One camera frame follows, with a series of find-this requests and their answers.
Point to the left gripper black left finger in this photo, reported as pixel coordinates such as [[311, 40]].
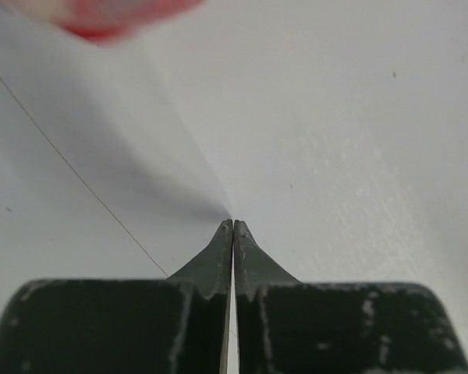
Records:
[[179, 324]]

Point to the yellow tea bottle red label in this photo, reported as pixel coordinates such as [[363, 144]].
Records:
[[99, 21]]

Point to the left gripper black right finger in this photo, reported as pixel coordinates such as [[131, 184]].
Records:
[[287, 326]]

